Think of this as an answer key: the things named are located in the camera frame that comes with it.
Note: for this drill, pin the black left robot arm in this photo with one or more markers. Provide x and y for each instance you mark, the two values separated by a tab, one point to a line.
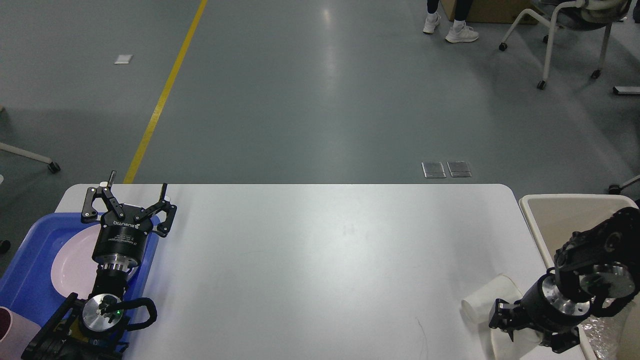
93	328

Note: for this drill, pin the white paper cup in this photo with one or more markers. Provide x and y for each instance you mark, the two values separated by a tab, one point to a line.
476	306
507	348

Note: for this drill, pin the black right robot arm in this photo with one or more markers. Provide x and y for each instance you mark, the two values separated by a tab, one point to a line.
595	273

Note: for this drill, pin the beige plastic bin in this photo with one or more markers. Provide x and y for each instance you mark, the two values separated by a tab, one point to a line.
552	218

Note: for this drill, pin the white chair left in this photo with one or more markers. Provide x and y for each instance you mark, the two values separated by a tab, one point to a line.
52	166

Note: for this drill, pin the pink cup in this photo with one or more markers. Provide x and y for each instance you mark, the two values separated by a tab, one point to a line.
16	332

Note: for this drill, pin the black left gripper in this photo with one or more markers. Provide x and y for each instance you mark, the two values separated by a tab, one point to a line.
122	237

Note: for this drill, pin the white chair background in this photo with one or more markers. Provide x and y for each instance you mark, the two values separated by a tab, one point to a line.
576	15

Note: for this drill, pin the blue plastic tray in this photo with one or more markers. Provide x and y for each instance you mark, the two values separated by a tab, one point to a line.
26	286

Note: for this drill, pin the pink plate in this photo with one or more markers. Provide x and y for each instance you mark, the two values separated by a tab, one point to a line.
73	269

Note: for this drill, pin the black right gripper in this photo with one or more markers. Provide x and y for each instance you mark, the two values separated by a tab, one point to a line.
543	308

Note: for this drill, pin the foil sheet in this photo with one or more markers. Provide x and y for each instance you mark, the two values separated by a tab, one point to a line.
605	333

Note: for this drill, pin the cardboard box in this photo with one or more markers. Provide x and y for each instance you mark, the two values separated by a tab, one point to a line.
492	11

